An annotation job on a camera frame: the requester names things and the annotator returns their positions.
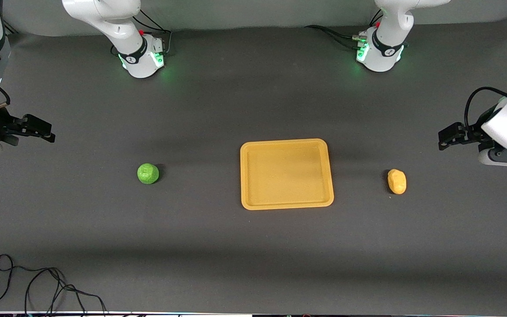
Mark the yellow potato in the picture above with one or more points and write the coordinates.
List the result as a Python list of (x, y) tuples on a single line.
[(397, 181)]

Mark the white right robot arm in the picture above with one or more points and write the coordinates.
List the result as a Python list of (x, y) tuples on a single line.
[(117, 22)]

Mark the yellow plastic tray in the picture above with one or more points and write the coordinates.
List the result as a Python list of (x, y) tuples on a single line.
[(286, 174)]

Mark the green apple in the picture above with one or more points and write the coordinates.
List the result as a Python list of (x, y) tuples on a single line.
[(148, 173)]

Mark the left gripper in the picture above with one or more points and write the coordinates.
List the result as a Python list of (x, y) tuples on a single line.
[(476, 132)]

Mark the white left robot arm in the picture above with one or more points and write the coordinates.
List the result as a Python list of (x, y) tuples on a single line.
[(383, 59)]

